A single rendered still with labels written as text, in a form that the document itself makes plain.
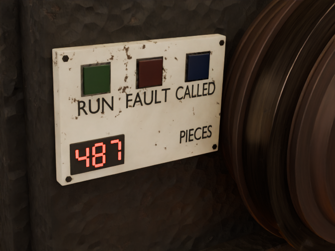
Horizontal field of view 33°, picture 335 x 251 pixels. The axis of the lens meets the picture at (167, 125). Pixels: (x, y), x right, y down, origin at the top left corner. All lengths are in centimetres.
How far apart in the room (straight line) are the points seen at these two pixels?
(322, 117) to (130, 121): 26
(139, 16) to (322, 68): 25
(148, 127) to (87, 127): 10
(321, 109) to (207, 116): 17
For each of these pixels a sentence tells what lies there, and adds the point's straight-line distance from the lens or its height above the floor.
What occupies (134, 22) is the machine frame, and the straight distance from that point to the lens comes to 76.
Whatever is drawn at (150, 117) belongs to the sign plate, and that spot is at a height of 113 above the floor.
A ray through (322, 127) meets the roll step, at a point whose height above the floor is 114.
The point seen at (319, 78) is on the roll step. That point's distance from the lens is 76.
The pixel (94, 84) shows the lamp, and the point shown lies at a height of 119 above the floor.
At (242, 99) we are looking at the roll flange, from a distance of 78.
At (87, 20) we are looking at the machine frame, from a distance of 73.
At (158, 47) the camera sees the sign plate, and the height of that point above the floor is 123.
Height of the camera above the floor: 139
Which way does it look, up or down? 20 degrees down
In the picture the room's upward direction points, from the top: 2 degrees clockwise
